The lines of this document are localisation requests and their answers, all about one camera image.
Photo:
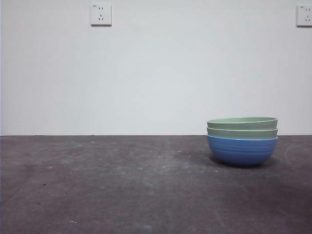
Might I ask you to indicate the green ribbed bowl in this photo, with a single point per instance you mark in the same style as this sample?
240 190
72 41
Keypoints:
243 134
243 123

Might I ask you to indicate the blue ribbed bowl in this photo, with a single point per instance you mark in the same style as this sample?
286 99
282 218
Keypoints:
242 152

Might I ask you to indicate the white wall socket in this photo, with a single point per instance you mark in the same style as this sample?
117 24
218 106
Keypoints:
304 15
101 14

